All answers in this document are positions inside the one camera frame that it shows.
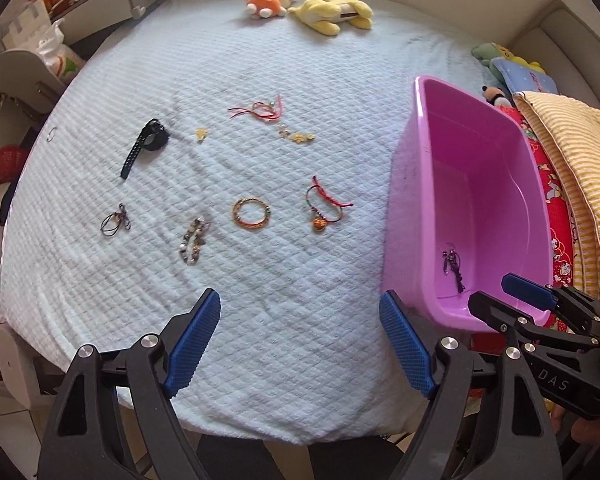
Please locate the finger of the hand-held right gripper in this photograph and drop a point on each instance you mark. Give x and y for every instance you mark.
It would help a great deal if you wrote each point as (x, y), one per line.
(495, 312)
(527, 292)

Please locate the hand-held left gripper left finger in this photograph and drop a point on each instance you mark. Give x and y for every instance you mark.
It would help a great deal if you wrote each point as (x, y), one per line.
(195, 345)

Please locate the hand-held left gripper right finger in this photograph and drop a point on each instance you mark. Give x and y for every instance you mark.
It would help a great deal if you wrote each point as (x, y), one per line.
(405, 350)

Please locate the purple plastic basin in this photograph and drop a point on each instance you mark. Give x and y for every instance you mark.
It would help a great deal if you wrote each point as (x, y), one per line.
(480, 200)

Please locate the orange beaded bangle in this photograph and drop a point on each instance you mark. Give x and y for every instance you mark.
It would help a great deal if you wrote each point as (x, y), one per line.
(251, 212)

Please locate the black wrist watch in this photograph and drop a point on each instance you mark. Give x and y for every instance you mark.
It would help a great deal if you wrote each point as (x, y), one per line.
(145, 147)

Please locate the person's right hand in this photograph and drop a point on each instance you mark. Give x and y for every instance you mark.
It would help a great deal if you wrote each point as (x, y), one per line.
(587, 430)

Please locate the red printed blanket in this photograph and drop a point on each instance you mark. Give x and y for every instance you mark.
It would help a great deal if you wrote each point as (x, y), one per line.
(555, 230)

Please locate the light blue quilted bedsheet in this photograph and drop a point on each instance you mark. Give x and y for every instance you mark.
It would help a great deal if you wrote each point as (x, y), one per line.
(230, 285)

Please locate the yellow striped quilt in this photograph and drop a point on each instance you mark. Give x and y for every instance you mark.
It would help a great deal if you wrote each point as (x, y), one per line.
(580, 160)

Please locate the blue printed pillow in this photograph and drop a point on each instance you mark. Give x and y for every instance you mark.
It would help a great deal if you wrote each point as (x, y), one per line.
(522, 77)

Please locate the green plush toy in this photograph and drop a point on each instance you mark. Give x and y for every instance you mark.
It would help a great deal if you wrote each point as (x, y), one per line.
(500, 52)

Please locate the grey bed headboard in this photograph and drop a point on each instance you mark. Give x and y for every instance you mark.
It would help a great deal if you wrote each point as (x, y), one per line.
(565, 45)

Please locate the red round basket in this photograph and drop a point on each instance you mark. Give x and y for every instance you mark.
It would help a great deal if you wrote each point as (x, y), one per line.
(7, 162)

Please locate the grey baby seat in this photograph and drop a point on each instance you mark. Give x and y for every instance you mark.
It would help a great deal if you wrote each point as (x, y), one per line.
(20, 80)

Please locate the printed plastic bag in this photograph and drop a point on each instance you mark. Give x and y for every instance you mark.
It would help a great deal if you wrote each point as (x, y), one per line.
(60, 55)

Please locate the yellow plush toy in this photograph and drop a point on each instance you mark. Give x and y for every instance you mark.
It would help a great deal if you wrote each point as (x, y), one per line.
(332, 12)

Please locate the orange and white plush toy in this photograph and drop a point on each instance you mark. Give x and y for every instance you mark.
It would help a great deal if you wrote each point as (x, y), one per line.
(267, 1)

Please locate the grey nightstand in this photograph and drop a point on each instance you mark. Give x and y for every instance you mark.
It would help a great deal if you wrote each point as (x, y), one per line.
(110, 2)

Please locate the white paper bag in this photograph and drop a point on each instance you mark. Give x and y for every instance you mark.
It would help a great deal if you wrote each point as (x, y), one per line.
(27, 22)

